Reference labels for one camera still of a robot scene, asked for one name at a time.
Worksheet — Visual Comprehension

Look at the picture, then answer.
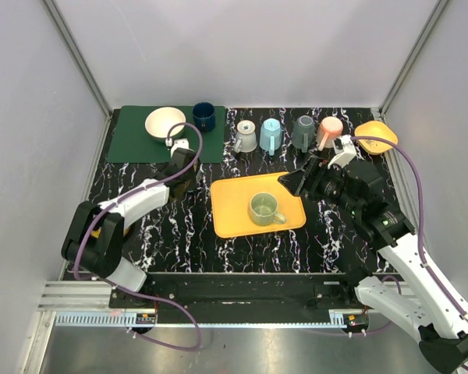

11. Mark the yellow square dish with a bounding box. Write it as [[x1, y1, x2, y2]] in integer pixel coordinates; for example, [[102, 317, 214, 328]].
[[354, 120, 398, 155]]

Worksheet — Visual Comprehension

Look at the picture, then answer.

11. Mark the yellow patterned saucer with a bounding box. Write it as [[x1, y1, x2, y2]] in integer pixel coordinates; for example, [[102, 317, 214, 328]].
[[90, 228, 130, 238]]

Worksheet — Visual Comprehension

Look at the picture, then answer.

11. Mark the dark blue mug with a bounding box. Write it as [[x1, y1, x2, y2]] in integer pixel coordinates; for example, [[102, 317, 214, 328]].
[[192, 102, 216, 132]]

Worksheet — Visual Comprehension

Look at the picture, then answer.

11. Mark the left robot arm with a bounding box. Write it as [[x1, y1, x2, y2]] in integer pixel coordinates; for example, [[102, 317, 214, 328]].
[[61, 148, 200, 309]]

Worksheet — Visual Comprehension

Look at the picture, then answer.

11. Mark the pink mug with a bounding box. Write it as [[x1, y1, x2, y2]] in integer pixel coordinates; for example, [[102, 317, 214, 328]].
[[317, 116, 343, 151]]

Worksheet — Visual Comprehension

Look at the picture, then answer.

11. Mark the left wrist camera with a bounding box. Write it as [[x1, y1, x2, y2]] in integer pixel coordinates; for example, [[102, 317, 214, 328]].
[[165, 137, 190, 157]]

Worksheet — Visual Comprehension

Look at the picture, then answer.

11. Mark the pale blue-grey mug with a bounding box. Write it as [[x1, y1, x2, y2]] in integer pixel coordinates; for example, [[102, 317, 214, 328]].
[[234, 120, 257, 153]]

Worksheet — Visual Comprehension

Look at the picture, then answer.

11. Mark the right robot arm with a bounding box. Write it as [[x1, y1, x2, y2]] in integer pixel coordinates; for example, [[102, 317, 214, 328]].
[[278, 157, 468, 373]]

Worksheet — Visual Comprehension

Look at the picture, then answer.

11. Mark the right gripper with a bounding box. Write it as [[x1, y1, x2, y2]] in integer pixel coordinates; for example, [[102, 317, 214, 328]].
[[278, 155, 361, 217]]

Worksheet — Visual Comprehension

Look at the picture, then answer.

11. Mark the light blue faceted mug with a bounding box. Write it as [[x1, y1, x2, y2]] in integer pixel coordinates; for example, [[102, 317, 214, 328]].
[[259, 118, 282, 157]]

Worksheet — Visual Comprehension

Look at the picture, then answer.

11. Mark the orange-inside blue floral mug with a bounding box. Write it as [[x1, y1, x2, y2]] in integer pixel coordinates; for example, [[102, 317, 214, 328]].
[[194, 163, 202, 184]]

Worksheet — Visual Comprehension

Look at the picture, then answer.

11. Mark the yellow plastic tray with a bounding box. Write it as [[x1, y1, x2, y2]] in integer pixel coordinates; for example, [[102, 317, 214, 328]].
[[210, 172, 307, 238]]

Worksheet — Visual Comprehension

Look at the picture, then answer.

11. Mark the white bowl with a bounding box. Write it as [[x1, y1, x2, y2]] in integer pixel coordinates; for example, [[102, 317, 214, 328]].
[[144, 107, 186, 143]]

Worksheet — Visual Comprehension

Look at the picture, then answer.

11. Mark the dark green mat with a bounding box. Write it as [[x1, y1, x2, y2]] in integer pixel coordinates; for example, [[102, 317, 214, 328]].
[[106, 105, 226, 164]]

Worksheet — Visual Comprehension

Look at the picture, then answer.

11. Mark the grey-blue faceted mug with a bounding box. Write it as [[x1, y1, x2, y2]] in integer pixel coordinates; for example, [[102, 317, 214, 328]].
[[291, 115, 315, 153]]

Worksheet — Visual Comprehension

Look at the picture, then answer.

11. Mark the pale green mug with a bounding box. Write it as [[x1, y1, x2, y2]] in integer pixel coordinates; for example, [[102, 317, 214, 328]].
[[248, 192, 287, 227]]

